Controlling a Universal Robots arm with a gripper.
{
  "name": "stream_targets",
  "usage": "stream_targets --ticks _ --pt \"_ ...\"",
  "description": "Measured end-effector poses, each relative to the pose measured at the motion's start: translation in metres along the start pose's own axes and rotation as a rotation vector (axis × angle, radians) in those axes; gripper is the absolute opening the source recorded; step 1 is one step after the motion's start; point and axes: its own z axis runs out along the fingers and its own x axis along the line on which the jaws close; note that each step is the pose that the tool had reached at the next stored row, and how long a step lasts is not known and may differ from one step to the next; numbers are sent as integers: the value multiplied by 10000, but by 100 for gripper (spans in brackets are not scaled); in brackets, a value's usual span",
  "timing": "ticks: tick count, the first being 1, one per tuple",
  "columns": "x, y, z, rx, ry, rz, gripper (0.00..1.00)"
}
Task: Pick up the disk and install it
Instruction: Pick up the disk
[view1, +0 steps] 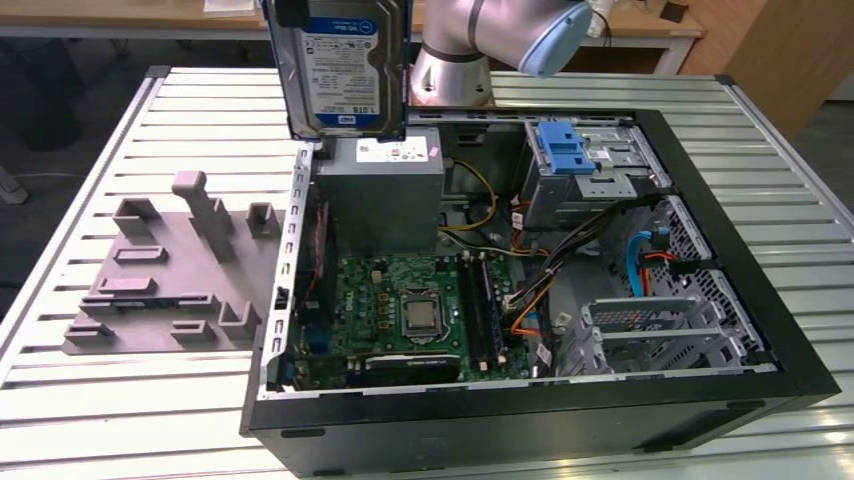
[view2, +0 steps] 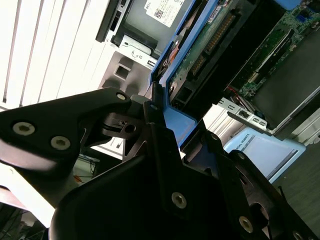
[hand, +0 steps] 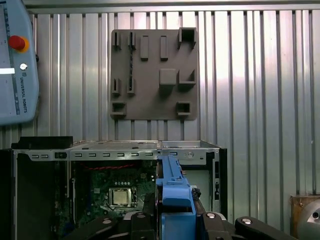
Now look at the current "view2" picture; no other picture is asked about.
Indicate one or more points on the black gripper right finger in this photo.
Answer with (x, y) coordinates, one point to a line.
(223, 165)

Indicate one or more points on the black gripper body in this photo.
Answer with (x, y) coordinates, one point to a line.
(112, 212)

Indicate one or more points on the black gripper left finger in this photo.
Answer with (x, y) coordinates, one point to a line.
(50, 120)

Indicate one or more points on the hard disk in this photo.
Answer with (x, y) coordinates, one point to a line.
(180, 125)

